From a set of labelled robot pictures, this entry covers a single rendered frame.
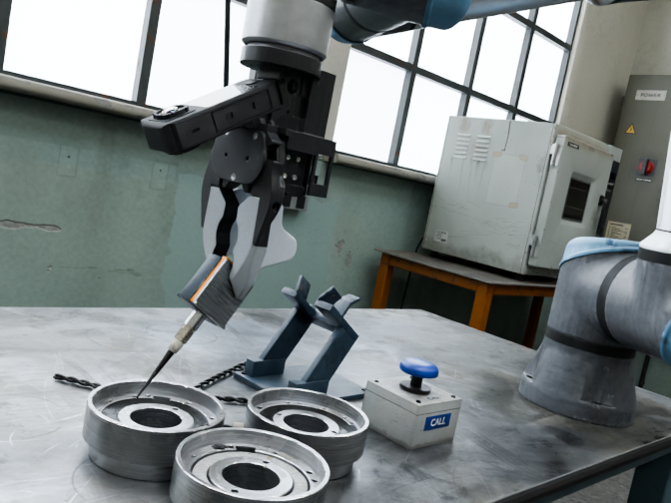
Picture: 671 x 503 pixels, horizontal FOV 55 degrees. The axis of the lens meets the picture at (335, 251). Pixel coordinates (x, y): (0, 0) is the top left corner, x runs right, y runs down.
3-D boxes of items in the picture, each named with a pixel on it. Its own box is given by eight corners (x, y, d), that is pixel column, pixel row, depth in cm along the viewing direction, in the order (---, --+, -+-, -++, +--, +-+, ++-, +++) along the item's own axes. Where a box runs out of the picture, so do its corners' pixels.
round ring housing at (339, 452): (345, 435, 62) (353, 394, 61) (372, 491, 52) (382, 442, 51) (237, 423, 60) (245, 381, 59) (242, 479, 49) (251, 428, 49)
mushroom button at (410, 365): (412, 417, 63) (423, 368, 62) (383, 402, 66) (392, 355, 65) (437, 413, 66) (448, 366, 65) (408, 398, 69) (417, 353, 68)
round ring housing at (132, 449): (216, 493, 47) (226, 439, 46) (63, 478, 45) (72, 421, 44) (218, 433, 57) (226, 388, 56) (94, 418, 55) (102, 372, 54)
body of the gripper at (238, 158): (327, 207, 58) (352, 72, 57) (253, 195, 52) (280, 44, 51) (273, 194, 64) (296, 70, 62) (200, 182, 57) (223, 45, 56)
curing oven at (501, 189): (535, 286, 256) (573, 124, 249) (418, 253, 300) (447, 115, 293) (603, 289, 299) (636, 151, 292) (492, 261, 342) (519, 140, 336)
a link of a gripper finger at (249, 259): (300, 303, 58) (311, 201, 57) (248, 304, 53) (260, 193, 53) (277, 298, 60) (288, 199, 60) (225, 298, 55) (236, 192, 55)
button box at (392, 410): (409, 451, 61) (420, 401, 61) (357, 421, 66) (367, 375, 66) (460, 439, 67) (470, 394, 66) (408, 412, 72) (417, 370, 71)
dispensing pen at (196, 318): (111, 378, 52) (234, 221, 58) (145, 401, 55) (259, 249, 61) (124, 387, 51) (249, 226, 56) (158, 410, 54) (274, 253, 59)
